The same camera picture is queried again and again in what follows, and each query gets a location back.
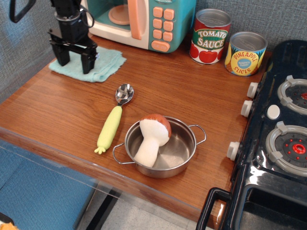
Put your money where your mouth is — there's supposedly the orange plush object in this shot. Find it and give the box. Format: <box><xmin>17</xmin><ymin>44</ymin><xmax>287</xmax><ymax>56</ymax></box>
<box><xmin>0</xmin><ymin>222</ymin><xmax>19</xmax><ymax>230</ymax></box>

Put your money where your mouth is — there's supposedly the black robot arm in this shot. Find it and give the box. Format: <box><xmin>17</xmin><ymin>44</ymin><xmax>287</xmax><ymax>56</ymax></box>
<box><xmin>48</xmin><ymin>0</ymin><xmax>98</xmax><ymax>74</ymax></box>

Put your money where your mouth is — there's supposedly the black toy stove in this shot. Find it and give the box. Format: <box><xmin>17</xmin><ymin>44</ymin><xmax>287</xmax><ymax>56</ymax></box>
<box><xmin>197</xmin><ymin>40</ymin><xmax>307</xmax><ymax>230</ymax></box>

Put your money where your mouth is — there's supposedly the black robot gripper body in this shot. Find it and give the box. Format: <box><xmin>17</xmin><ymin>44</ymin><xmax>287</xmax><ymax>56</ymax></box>
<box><xmin>48</xmin><ymin>14</ymin><xmax>97</xmax><ymax>55</ymax></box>

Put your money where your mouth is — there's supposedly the tomato sauce can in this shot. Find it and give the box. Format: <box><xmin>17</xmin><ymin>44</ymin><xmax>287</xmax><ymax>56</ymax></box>
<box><xmin>189</xmin><ymin>9</ymin><xmax>232</xmax><ymax>64</ymax></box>

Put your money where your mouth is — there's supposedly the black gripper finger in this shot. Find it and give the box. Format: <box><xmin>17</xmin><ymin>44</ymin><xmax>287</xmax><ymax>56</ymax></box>
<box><xmin>81</xmin><ymin>53</ymin><xmax>98</xmax><ymax>74</ymax></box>
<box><xmin>51</xmin><ymin>42</ymin><xmax>70</xmax><ymax>66</ymax></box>

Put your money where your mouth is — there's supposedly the pineapple slices can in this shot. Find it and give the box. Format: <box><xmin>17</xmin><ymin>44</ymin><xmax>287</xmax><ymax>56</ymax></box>
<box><xmin>224</xmin><ymin>32</ymin><xmax>268</xmax><ymax>76</ymax></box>

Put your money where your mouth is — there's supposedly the plush brown mushroom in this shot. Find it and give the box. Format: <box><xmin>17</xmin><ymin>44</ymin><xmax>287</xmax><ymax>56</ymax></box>
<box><xmin>134</xmin><ymin>114</ymin><xmax>172</xmax><ymax>168</ymax></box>

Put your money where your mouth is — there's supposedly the spoon with green handle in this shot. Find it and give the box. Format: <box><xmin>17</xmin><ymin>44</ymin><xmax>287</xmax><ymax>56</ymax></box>
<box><xmin>94</xmin><ymin>84</ymin><xmax>134</xmax><ymax>154</ymax></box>

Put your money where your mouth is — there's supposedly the light blue towel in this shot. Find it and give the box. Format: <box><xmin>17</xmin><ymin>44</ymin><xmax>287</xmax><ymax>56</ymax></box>
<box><xmin>49</xmin><ymin>46</ymin><xmax>126</xmax><ymax>82</ymax></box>

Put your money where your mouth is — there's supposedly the small steel pot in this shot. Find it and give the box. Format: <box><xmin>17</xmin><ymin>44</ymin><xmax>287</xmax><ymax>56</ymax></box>
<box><xmin>112</xmin><ymin>116</ymin><xmax>207</xmax><ymax>178</ymax></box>

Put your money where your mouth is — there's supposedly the teal toy microwave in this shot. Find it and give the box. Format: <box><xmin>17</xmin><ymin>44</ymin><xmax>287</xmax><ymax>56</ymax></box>
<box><xmin>81</xmin><ymin>0</ymin><xmax>196</xmax><ymax>53</ymax></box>

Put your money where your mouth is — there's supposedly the black braided cable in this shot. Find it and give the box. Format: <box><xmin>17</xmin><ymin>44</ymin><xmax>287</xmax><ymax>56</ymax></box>
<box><xmin>9</xmin><ymin>0</ymin><xmax>36</xmax><ymax>24</ymax></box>

